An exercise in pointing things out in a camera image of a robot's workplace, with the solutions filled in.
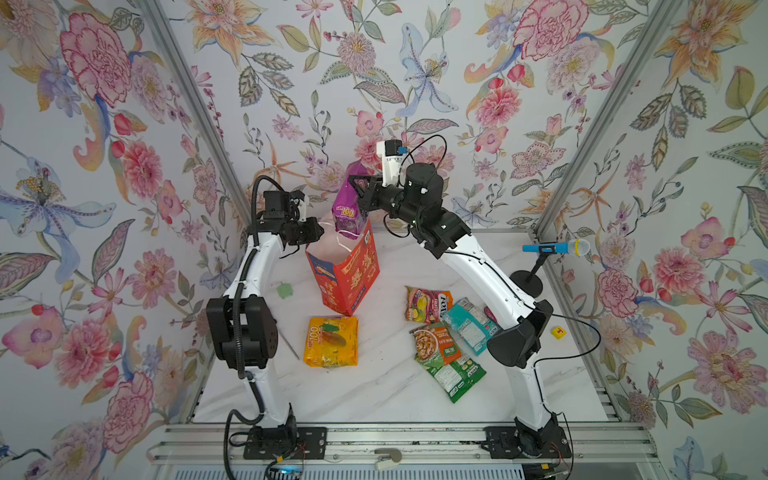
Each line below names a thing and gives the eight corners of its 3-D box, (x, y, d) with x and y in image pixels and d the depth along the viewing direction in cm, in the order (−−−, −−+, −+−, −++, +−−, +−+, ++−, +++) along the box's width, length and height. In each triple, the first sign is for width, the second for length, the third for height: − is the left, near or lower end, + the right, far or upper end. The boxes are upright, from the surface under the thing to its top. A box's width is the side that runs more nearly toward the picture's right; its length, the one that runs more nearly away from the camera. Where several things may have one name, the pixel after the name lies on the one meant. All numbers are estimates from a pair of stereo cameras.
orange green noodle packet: (421, 372, 86) (422, 368, 84) (406, 335, 94) (407, 330, 91) (459, 360, 89) (461, 355, 86) (441, 324, 96) (443, 319, 93)
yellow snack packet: (305, 368, 87) (301, 361, 83) (312, 324, 96) (309, 316, 92) (357, 368, 87) (356, 361, 83) (360, 324, 96) (359, 316, 92)
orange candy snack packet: (405, 323, 97) (406, 318, 94) (404, 291, 104) (404, 286, 102) (454, 323, 97) (456, 319, 94) (449, 291, 104) (450, 286, 102)
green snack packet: (452, 403, 82) (454, 400, 80) (429, 371, 87) (430, 368, 85) (486, 378, 86) (488, 375, 84) (462, 349, 91) (464, 345, 89)
